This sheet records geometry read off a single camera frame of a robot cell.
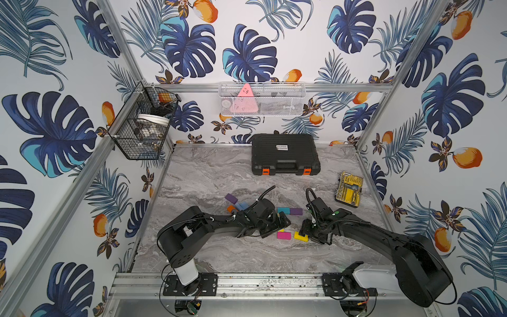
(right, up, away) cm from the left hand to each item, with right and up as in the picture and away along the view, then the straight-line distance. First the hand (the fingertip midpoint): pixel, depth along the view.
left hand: (286, 225), depth 84 cm
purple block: (-25, +9, +14) cm, 30 cm away
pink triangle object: (-18, +54, +6) cm, 58 cm away
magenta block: (-1, -6, +4) cm, 7 cm away
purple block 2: (+6, +4, +9) cm, 11 cm away
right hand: (+8, -5, +2) cm, 9 cm away
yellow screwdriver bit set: (+34, +14, +16) cm, 40 cm away
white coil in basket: (-54, +44, -4) cm, 70 cm away
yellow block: (+5, -5, +2) cm, 7 cm away
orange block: (-25, +5, +11) cm, 28 cm away
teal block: (+1, +4, +11) cm, 12 cm away
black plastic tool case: (+3, +32, +27) cm, 42 cm away
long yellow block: (-2, -2, -1) cm, 3 cm away
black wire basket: (-61, +41, -2) cm, 74 cm away
